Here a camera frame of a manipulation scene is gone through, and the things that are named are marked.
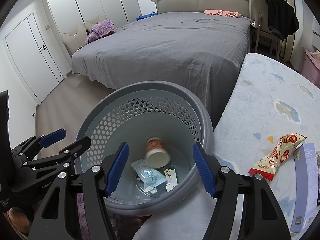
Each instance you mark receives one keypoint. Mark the light blue face mask packet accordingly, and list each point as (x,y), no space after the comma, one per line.
(150,177)

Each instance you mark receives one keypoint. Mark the white wardrobe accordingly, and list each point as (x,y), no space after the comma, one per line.
(100,0)

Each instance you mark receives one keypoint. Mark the beige chair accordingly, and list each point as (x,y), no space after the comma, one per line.
(257,7)

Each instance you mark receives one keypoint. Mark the beige upholstered headboard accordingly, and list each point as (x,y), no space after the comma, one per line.
(200,0)

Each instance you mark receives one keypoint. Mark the purple cardboard box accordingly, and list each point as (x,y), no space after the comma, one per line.
(305,185)

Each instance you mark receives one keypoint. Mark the person's left hand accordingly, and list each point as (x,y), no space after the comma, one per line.
(16,220)

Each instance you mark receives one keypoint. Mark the white door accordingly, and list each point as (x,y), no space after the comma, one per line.
(30,55)

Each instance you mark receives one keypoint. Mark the blue cloth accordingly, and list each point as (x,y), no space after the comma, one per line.
(143,17)

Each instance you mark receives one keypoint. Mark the pink storage box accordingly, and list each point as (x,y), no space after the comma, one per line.
(311,65)

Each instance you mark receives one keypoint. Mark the cream crown-shaped chair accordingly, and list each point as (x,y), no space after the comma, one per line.
(73,38)
(93,22)

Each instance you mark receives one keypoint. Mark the pile of light clothes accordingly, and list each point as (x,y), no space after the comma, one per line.
(315,53)

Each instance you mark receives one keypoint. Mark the purple fluffy rug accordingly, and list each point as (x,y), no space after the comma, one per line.
(125,226)

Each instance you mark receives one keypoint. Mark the bed with grey sheet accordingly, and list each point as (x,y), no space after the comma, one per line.
(162,50)

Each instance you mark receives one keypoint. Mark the beige curtain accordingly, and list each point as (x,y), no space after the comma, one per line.
(287,50)

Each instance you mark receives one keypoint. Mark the green and white medicine box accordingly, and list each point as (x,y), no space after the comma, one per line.
(170,177)

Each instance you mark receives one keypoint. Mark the cloud print table cover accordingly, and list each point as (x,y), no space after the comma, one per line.
(262,100)

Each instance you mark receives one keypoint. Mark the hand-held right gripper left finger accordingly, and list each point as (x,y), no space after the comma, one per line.
(116,170)

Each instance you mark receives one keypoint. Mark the grey perforated plastic basket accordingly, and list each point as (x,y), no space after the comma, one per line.
(150,110)

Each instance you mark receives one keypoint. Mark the pink cloth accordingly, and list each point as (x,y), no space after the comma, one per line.
(220,13)

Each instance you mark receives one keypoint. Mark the red patterned paper cup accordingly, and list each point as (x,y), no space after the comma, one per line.
(157,156)

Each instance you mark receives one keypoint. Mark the tiger print snack packet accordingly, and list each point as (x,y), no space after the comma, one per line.
(277,155)

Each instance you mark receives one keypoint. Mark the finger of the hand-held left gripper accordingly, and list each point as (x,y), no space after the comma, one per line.
(75,147)
(53,135)

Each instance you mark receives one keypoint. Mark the purple knitted blanket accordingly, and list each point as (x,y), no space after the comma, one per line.
(100,28)

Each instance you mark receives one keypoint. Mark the black jacket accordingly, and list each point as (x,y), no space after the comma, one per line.
(282,12)

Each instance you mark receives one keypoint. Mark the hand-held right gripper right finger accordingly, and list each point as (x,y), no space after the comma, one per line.
(203,170)

